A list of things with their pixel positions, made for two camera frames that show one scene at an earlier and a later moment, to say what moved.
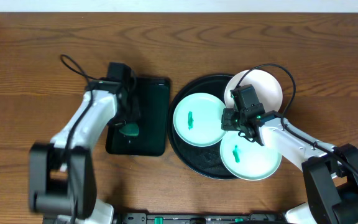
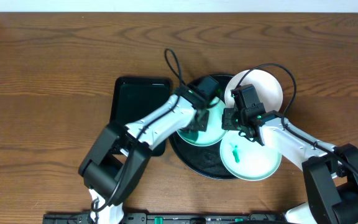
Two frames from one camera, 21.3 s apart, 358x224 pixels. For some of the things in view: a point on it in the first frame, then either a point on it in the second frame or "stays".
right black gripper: [226, 124] stays
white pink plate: [268, 90] stays
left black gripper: [129, 116] → [199, 123]
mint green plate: [197, 119] stays
